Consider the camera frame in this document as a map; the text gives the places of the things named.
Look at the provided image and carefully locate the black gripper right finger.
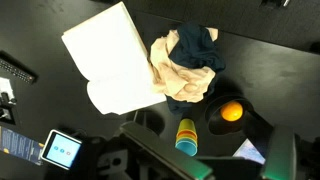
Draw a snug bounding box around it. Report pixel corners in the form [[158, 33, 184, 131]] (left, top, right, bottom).
[[243, 111, 297, 180]]

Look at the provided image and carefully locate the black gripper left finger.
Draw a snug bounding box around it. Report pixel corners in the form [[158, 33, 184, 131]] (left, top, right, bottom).
[[119, 122, 214, 180]]

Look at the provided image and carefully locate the blue plastic cup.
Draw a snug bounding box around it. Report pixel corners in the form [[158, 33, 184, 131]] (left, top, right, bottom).
[[175, 140, 198, 156]]

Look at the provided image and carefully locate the orange plastic cup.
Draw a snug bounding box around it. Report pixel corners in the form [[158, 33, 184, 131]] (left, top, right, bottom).
[[176, 131, 197, 140]]

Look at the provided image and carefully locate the yellow plastic cup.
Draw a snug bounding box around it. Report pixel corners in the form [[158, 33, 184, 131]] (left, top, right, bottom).
[[178, 118, 196, 133]]

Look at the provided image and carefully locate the black bowl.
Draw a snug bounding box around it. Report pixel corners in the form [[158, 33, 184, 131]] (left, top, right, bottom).
[[204, 94, 253, 135]]

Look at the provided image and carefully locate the blue white booklet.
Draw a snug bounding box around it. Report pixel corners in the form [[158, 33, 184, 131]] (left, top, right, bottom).
[[233, 139, 265, 164]]

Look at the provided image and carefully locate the orange ball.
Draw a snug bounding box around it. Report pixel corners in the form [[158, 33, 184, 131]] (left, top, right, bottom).
[[220, 101, 243, 122]]

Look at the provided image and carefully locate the beige crumpled cloth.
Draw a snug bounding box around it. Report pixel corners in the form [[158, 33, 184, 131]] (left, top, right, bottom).
[[149, 30, 216, 103]]

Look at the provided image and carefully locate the dark blue crumpled cloth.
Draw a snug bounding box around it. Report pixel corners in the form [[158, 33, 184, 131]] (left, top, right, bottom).
[[166, 23, 226, 114]]

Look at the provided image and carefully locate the white tablet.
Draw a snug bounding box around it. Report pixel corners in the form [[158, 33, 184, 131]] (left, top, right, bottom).
[[41, 129, 82, 170]]

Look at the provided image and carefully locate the open white book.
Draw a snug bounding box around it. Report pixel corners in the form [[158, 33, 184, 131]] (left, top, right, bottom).
[[62, 2, 165, 115]]

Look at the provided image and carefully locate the black remote control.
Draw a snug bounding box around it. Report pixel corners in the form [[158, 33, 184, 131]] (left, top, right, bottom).
[[0, 58, 36, 84]]

